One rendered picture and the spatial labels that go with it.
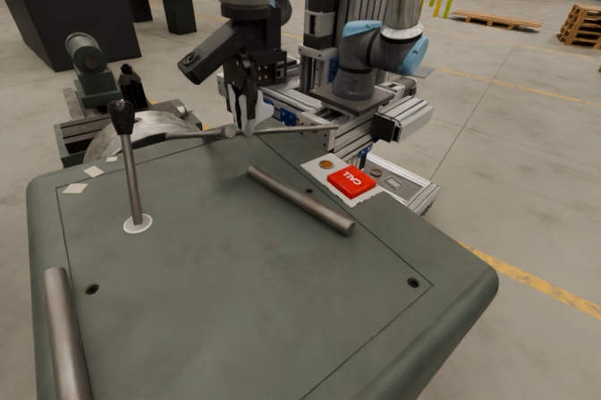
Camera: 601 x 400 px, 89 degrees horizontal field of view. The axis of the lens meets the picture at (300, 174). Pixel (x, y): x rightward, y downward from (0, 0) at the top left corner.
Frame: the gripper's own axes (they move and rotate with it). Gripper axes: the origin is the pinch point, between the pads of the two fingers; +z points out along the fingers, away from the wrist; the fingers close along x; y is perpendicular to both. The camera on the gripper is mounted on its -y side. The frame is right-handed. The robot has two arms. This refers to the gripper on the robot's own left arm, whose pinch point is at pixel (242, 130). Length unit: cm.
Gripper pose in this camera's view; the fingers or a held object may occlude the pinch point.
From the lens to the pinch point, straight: 57.1
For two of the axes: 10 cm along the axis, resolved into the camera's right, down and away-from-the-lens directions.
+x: -5.9, -5.1, 6.2
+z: -0.4, 7.9, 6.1
